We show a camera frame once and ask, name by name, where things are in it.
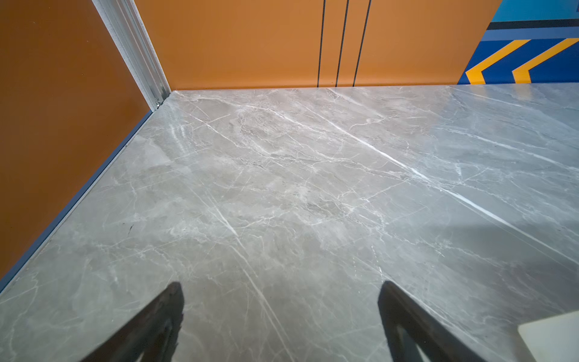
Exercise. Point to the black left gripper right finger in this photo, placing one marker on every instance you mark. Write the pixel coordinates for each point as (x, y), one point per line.
(413, 334)

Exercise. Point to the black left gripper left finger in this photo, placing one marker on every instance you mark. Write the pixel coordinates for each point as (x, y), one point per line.
(151, 335)

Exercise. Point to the aluminium corner post left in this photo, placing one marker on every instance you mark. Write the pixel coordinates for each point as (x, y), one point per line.
(127, 29)

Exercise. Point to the white plastic bin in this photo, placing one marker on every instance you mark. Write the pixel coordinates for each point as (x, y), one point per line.
(552, 339)

